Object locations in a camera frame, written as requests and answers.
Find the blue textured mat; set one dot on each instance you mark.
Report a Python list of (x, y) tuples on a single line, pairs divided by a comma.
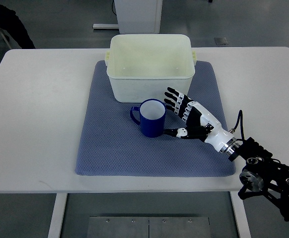
[(111, 144)]

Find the person in dark clothes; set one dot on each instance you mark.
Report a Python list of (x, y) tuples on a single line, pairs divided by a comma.
[(11, 23)]

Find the grey chair frame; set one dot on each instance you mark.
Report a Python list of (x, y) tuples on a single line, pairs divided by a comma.
[(6, 39)]

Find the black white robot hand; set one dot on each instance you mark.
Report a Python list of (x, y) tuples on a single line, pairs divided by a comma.
[(200, 123)]

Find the right white table leg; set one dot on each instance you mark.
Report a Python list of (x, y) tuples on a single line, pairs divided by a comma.
[(240, 215)]

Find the left white table leg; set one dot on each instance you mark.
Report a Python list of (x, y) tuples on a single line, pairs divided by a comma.
[(57, 215)]

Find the small grey floor hatch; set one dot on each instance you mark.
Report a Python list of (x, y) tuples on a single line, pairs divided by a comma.
[(221, 41)]

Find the white cabinet with base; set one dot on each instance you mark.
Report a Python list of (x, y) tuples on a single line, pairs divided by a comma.
[(135, 17)]

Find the grey metal floor plate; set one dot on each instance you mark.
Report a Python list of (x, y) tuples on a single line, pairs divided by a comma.
[(148, 227)]

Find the blue mug white inside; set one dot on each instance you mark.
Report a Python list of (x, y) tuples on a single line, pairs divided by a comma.
[(150, 116)]

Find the white plastic box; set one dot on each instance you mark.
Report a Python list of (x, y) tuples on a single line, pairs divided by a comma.
[(143, 66)]

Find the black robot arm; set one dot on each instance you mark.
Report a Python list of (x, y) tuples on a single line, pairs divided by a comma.
[(262, 175)]

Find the white table leg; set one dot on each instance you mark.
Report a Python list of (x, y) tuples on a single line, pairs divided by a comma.
[(240, 215), (57, 215)]

